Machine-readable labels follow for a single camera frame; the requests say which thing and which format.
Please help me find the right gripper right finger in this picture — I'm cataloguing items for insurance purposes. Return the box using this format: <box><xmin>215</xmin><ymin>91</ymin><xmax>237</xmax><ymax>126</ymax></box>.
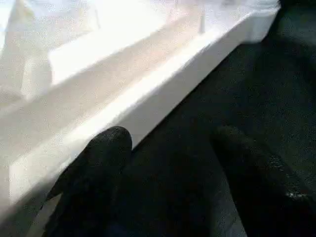
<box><xmin>209</xmin><ymin>125</ymin><xmax>316</xmax><ymax>237</ymax></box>

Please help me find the white plastic table top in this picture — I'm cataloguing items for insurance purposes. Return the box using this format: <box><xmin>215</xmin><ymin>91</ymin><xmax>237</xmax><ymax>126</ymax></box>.
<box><xmin>0</xmin><ymin>0</ymin><xmax>281</xmax><ymax>223</ymax></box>

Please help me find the black mat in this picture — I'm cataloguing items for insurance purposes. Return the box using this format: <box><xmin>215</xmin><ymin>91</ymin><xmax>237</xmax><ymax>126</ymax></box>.
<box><xmin>32</xmin><ymin>0</ymin><xmax>316</xmax><ymax>237</ymax></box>

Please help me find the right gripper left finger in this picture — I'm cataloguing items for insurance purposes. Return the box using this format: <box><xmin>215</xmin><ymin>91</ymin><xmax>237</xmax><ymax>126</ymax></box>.
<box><xmin>45</xmin><ymin>126</ymin><xmax>133</xmax><ymax>237</ymax></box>

